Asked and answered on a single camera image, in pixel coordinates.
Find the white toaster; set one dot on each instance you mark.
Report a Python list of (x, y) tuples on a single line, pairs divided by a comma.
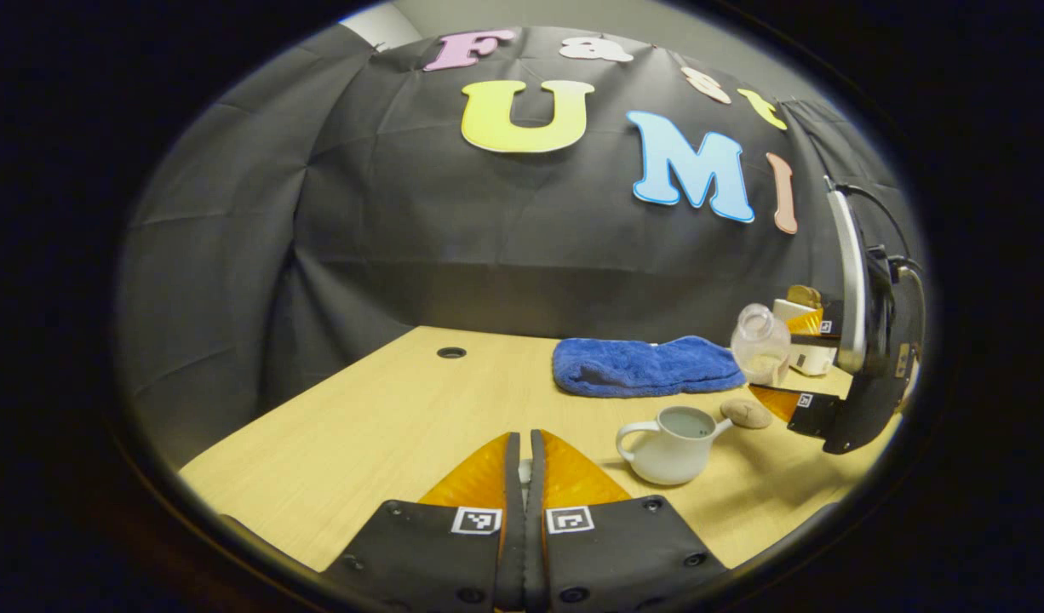
[(811, 359)]

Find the clear plastic water bottle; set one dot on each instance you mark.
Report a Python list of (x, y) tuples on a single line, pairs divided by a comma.
[(760, 349)]

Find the brown toast slice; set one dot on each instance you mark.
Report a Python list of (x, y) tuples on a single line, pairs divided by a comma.
[(815, 298), (797, 296)]

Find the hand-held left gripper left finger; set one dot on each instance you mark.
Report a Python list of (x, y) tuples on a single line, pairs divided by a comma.
[(511, 553)]

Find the round brown coaster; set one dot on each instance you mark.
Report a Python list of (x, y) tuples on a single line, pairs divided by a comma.
[(748, 414)]

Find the white teacup lid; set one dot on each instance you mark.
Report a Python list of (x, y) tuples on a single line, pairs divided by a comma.
[(525, 471)]

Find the white ceramic teacup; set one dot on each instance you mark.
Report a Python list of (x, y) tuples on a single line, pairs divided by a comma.
[(671, 460)]

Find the blue towel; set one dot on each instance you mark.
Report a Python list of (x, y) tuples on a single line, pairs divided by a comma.
[(641, 368)]

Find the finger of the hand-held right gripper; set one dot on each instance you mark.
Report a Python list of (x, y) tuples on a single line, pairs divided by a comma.
[(828, 319), (820, 413)]

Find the black backdrop cloth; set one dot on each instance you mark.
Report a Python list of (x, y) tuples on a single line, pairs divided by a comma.
[(488, 255)]

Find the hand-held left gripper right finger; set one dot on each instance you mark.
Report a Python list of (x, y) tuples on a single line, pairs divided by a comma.
[(535, 553)]

